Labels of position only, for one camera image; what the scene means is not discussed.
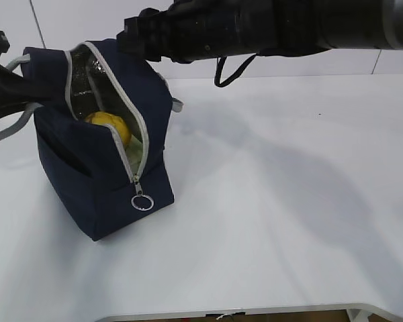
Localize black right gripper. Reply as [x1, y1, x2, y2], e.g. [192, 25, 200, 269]
[116, 1, 238, 64]

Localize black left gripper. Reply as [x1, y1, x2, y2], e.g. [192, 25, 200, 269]
[0, 31, 50, 119]

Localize yellow pear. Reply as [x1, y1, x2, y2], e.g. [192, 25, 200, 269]
[85, 111, 132, 148]

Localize navy blue lunch bag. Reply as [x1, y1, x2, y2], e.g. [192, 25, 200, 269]
[0, 39, 182, 241]

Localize green lid glass container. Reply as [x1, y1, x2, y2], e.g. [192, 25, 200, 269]
[126, 136, 143, 174]

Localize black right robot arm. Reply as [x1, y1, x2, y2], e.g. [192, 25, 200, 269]
[117, 0, 403, 64]

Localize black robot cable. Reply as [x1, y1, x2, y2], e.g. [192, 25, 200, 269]
[214, 53, 258, 88]

